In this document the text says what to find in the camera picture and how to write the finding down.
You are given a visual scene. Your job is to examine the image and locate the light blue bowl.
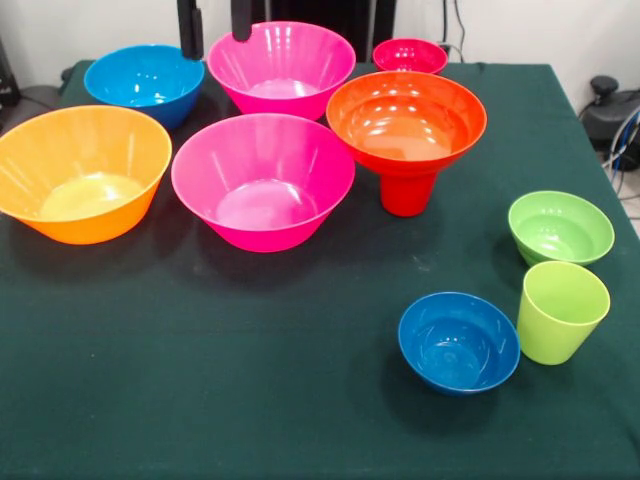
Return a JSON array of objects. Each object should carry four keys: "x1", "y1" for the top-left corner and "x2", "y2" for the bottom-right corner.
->
[{"x1": 83, "y1": 44, "x2": 206, "y2": 132}]

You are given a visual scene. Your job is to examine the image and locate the lime green plastic cup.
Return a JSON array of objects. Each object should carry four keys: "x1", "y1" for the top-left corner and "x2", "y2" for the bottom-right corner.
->
[{"x1": 516, "y1": 260, "x2": 612, "y2": 367}]

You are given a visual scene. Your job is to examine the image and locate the large orange bowl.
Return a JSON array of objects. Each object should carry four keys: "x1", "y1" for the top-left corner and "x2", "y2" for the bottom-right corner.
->
[{"x1": 0, "y1": 104, "x2": 174, "y2": 246}]

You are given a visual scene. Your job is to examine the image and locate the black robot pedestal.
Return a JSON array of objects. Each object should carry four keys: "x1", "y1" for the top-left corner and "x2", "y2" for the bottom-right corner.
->
[{"x1": 249, "y1": 0, "x2": 397, "y2": 64}]

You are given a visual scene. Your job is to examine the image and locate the small green bowl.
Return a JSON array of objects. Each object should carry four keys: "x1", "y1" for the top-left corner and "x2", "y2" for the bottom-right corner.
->
[{"x1": 507, "y1": 190, "x2": 616, "y2": 268}]

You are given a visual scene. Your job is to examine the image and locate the red-orange wide bowl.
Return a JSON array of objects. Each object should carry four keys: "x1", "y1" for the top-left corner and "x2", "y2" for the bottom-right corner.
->
[{"x1": 325, "y1": 71, "x2": 488, "y2": 177}]

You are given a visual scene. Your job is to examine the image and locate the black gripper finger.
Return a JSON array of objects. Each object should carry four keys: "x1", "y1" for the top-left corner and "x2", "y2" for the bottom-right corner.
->
[
  {"x1": 176, "y1": 0, "x2": 206, "y2": 61},
  {"x1": 230, "y1": 0, "x2": 254, "y2": 43}
]

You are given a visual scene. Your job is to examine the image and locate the cable bundle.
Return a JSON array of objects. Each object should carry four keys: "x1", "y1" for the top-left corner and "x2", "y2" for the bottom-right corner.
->
[{"x1": 599, "y1": 107, "x2": 640, "y2": 201}]

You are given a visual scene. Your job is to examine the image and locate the black device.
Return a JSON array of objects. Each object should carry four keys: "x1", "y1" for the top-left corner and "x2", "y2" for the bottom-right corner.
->
[{"x1": 0, "y1": 37, "x2": 22, "y2": 107}]

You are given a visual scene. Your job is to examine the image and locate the dark green table cloth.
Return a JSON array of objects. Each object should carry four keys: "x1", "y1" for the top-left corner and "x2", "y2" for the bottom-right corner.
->
[{"x1": 0, "y1": 59, "x2": 640, "y2": 480}]

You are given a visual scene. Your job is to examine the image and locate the red plastic cup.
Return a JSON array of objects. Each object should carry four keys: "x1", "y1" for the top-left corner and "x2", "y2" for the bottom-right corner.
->
[{"x1": 379, "y1": 172, "x2": 435, "y2": 218}]

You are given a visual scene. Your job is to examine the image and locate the small dark blue bowl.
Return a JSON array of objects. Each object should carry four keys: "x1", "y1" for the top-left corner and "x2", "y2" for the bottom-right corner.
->
[{"x1": 397, "y1": 291, "x2": 522, "y2": 398}]

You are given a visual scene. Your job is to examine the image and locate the wall cable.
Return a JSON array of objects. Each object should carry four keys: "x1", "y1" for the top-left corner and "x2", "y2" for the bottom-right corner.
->
[{"x1": 435, "y1": 0, "x2": 469, "y2": 64}]

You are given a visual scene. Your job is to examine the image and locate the large pink bowl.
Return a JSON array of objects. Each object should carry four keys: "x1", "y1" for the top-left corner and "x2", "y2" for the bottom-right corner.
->
[
  {"x1": 206, "y1": 20, "x2": 357, "y2": 123},
  {"x1": 170, "y1": 112, "x2": 357, "y2": 254}
]

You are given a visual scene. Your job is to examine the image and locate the black pedestal foot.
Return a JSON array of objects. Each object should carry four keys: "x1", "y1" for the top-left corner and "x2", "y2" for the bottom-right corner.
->
[
  {"x1": 579, "y1": 74, "x2": 640, "y2": 149},
  {"x1": 0, "y1": 67, "x2": 76, "y2": 132}
]

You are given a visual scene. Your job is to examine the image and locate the small magenta bowl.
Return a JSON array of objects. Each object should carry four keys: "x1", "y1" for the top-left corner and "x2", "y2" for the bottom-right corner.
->
[{"x1": 372, "y1": 38, "x2": 449, "y2": 76}]

